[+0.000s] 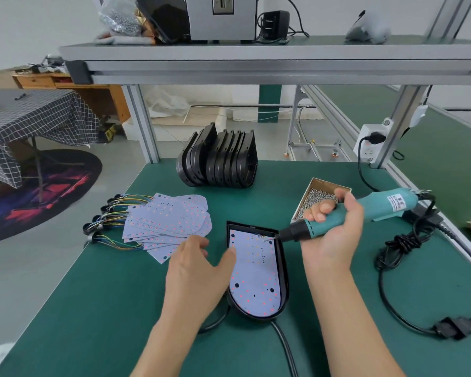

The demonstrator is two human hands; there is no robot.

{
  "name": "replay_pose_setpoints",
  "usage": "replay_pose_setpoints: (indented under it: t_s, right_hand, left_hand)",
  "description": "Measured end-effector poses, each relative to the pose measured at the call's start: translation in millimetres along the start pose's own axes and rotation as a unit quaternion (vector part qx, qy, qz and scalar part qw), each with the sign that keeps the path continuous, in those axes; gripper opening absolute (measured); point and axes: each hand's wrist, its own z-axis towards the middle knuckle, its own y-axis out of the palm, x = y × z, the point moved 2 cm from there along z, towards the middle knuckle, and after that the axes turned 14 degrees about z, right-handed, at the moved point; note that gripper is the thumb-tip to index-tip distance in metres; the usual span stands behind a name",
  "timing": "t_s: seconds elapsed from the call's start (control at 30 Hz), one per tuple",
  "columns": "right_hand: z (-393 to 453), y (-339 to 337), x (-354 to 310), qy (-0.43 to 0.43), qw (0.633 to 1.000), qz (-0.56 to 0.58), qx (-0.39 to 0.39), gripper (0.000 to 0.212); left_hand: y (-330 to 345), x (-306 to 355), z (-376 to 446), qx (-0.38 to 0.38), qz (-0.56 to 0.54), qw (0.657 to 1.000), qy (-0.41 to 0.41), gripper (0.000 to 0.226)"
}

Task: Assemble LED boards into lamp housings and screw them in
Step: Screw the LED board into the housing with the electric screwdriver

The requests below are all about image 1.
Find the black tablet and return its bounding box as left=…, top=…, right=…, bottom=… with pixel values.
left=135, top=0, right=191, bottom=45

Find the grey plastic-wrapped object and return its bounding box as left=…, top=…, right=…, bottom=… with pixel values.
left=345, top=10, right=392, bottom=45

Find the clear bag of screws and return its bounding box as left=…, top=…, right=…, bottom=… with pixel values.
left=97, top=0, right=143, bottom=36

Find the yellow black tool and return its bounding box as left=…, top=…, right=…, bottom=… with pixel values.
left=97, top=123, right=118, bottom=144

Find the person's left forearm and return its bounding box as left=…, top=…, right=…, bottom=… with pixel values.
left=130, top=306, right=217, bottom=377

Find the white power socket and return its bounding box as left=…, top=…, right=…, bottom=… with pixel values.
left=353, top=123, right=390, bottom=166

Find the person's right hand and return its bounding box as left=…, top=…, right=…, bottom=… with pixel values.
left=300, top=188, right=366, bottom=278

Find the white plastic bag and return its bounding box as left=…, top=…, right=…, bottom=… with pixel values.
left=144, top=86, right=192, bottom=119

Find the teal electric screwdriver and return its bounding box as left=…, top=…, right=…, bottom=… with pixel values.
left=277, top=188, right=433, bottom=244

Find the person's left hand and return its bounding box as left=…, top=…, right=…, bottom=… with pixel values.
left=164, top=233, right=238, bottom=327

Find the table with checked cloth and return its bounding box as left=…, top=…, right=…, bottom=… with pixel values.
left=0, top=89, right=101, bottom=190

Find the aluminium frame post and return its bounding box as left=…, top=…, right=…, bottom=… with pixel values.
left=371, top=85, right=432, bottom=169
left=122, top=85, right=161, bottom=164

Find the metal cart frame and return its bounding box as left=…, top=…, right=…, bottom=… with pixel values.
left=286, top=85, right=353, bottom=162

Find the row of black housings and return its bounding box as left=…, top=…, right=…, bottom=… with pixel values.
left=175, top=122, right=259, bottom=189

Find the bundle of coloured wires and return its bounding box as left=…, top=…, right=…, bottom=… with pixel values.
left=82, top=193, right=158, bottom=252

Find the black screwdriver power cable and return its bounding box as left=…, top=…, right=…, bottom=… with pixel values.
left=374, top=192, right=471, bottom=342

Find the black power adapter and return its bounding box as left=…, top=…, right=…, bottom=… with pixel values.
left=257, top=10, right=291, bottom=41

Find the round dark patterned rug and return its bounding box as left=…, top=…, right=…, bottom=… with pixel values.
left=0, top=148, right=103, bottom=246

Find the black lamp housing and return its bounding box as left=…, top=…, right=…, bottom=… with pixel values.
left=225, top=220, right=290, bottom=321

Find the person's right forearm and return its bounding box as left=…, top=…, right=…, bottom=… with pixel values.
left=305, top=266, right=407, bottom=377

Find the white switch box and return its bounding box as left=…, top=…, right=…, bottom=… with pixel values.
left=410, top=104, right=429, bottom=129

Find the white LED circuit board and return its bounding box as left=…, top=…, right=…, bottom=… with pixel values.
left=228, top=229, right=282, bottom=315

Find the cardboard screw box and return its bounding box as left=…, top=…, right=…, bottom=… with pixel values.
left=291, top=176, right=352, bottom=225

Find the heap of silver screws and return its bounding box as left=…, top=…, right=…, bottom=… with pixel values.
left=295, top=187, right=340, bottom=222

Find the grey workbench shelf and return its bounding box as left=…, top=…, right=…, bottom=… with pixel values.
left=58, top=34, right=471, bottom=87

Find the pile of white circuit boards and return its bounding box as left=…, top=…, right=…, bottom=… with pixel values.
left=121, top=193, right=214, bottom=264

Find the grey metal box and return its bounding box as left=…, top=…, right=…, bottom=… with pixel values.
left=184, top=0, right=258, bottom=41

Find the wooden desk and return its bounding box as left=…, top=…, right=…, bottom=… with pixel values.
left=11, top=70, right=131, bottom=125

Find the black lamp cable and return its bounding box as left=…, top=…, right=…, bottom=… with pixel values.
left=196, top=305, right=300, bottom=377

